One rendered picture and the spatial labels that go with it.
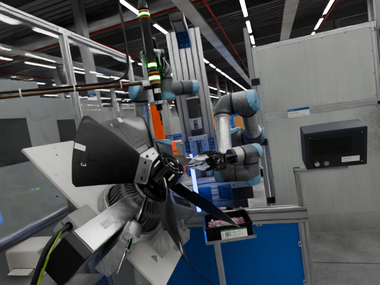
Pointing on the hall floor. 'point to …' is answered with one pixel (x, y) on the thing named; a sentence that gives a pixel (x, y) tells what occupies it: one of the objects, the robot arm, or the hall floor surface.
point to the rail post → (307, 253)
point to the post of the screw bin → (220, 264)
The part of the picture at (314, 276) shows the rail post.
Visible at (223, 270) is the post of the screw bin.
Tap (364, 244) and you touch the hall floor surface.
